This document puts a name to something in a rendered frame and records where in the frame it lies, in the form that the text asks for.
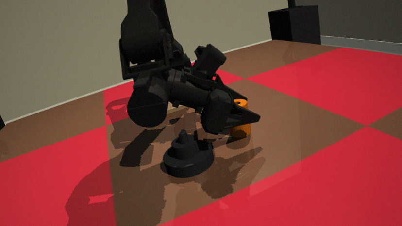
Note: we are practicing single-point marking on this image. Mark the orange cylinder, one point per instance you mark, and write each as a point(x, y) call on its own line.
point(243, 130)

